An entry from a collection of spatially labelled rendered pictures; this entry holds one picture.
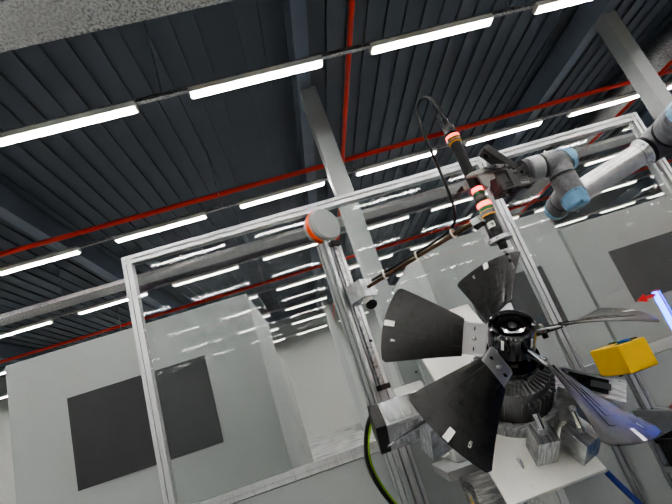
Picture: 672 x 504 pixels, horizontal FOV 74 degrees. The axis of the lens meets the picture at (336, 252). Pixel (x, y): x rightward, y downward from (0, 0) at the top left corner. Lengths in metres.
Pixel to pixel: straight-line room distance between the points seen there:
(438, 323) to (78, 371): 2.60
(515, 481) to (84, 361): 2.75
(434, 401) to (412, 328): 0.29
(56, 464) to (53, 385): 0.47
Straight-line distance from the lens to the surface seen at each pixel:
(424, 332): 1.32
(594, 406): 1.16
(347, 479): 1.92
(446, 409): 1.11
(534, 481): 1.32
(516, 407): 1.31
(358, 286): 1.72
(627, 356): 1.70
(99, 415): 3.32
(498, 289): 1.43
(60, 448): 3.43
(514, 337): 1.22
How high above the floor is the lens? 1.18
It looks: 18 degrees up
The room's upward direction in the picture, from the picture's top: 19 degrees counter-clockwise
